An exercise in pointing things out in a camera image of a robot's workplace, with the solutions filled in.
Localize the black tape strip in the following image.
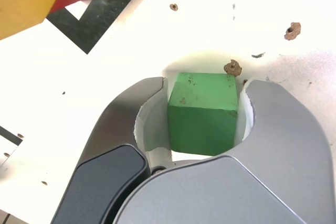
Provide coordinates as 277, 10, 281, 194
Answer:
0, 125, 24, 146

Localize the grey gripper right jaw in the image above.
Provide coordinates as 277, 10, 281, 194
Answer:
102, 79, 336, 224

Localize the black tape square outline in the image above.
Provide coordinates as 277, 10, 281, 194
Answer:
46, 0, 154, 56

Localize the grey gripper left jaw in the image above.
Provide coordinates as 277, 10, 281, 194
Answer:
49, 76, 174, 224

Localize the green cube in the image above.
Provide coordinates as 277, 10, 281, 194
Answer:
167, 72, 239, 157

